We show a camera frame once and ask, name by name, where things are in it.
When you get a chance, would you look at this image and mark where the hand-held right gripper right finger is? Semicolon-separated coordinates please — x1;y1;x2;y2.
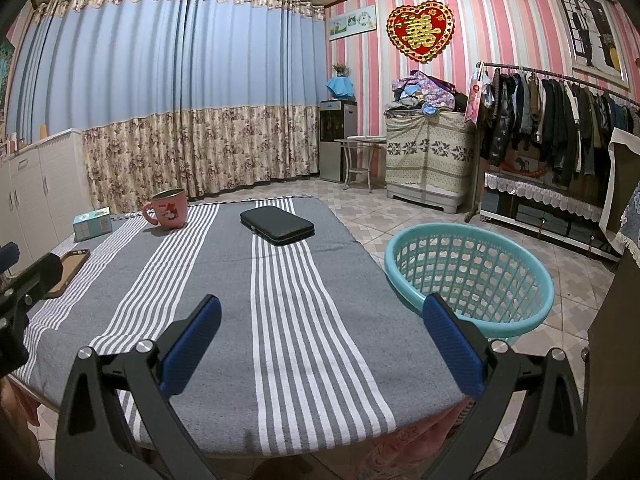
422;292;588;480

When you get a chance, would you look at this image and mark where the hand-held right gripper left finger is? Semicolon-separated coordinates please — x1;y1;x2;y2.
55;294;223;480

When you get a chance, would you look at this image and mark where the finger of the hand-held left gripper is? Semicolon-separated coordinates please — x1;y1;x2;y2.
0;242;20;275
0;252;63;311

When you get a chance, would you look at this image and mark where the teal plastic basket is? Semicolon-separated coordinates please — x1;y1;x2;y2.
384;223;556;348

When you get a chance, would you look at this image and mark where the brown phone case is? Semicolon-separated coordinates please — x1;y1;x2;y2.
42;248;92;301

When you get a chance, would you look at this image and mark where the white cabinet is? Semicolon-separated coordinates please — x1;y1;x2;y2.
0;127;88;261

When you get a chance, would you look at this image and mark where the teal tissue box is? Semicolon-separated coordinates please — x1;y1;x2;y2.
72;207;113;242

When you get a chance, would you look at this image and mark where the grey striped tablecloth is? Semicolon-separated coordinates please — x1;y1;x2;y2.
10;195;463;458

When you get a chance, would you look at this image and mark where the pink mug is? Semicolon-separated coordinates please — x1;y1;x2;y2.
141;188;190;232

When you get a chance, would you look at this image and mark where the black zip case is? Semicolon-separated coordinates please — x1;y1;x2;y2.
239;205;316;247

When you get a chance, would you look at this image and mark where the low dark cabinet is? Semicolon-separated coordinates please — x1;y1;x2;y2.
480;172;623;263

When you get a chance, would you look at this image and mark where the dark wooden furniture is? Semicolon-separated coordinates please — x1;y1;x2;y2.
585;260;640;480

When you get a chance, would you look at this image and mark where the white lace cloth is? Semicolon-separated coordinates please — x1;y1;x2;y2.
484;171;608;223

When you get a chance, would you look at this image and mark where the cabinet with patterned cover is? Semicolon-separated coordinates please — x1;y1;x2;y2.
385;110;476;215

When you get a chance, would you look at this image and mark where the brown cloth with cream trim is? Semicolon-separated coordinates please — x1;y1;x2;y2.
597;127;640;267

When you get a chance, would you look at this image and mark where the blue and floral curtain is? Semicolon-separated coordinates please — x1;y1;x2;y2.
5;0;328;216

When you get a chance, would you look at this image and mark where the grey water dispenser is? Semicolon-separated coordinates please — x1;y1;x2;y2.
319;100;359;184

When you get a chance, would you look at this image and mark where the row of hanging clothes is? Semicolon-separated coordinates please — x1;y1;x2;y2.
477;67;640;188

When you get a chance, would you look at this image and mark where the pink hanging bag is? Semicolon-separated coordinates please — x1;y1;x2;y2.
464;77;488;126

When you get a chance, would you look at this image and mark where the pile of clothes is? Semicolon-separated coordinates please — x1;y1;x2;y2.
386;70;471;117

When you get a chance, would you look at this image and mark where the blue cloth cover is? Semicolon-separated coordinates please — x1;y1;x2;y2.
326;76;355;102

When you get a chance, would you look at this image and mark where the metal clothes rack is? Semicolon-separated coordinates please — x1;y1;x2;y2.
462;61;640;223

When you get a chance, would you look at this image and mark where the window scene poster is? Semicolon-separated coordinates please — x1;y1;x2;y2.
547;0;632;91

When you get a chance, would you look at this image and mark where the wall poster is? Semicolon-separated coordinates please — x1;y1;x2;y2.
0;40;16;126

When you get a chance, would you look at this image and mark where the red heart wall decoration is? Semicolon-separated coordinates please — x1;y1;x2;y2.
386;1;457;65

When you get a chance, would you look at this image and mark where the landscape wall picture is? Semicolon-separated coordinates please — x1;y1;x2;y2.
328;5;377;42

